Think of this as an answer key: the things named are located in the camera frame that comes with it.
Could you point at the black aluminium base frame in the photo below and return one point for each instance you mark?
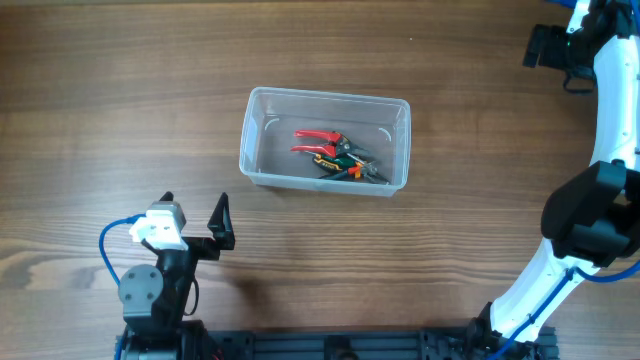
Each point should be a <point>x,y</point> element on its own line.
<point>424,344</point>

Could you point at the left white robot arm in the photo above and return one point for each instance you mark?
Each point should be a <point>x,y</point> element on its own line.
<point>155,297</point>

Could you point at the black red screwdriver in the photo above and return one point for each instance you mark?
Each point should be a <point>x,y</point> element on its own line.
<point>351,172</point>

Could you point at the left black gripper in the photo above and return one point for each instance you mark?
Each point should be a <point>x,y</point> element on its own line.
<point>222,230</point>

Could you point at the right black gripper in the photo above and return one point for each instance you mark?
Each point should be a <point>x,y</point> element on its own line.
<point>550,57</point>

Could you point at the orange black pliers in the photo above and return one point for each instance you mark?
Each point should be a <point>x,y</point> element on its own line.
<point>374,178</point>

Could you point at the green screwdriver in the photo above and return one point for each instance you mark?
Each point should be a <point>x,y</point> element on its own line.
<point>335,165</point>

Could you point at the red handled pruning shears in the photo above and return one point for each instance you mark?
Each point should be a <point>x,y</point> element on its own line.
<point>336,144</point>

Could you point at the clear plastic container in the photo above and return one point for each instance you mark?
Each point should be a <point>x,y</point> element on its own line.
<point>323,141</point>

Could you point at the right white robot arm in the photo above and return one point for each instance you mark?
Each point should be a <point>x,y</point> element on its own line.
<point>593,219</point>

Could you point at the silver socket wrench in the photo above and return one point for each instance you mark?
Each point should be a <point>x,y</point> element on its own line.
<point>366,166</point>

